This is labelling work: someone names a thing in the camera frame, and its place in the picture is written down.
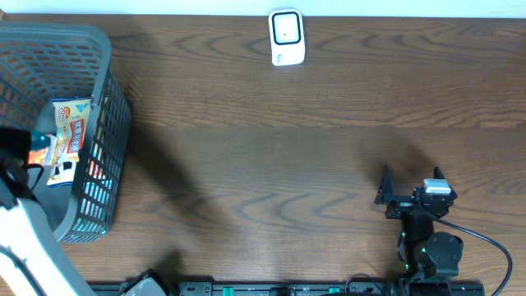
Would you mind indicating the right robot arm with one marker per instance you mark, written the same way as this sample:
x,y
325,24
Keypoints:
x,y
432,258

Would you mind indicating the black mounting rail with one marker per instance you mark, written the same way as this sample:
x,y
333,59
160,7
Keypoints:
x,y
360,287

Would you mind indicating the grey plastic shopping basket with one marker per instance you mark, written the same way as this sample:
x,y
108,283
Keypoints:
x,y
42,62

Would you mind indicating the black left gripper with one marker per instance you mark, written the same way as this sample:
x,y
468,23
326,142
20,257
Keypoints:
x,y
19,139

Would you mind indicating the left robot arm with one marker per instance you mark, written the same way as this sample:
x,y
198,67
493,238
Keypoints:
x,y
32,262

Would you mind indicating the white barcode scanner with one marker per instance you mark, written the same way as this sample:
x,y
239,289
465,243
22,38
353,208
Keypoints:
x,y
287,39

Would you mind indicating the teal mouthwash bottle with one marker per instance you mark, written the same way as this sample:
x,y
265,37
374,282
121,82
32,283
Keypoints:
x,y
39,141

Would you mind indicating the yellow snack bag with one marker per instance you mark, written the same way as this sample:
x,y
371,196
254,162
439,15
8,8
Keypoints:
x,y
71,118

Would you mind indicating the orange tissue box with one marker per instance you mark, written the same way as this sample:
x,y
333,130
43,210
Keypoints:
x,y
45,157

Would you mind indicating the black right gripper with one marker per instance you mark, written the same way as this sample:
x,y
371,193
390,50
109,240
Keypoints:
x,y
385,195

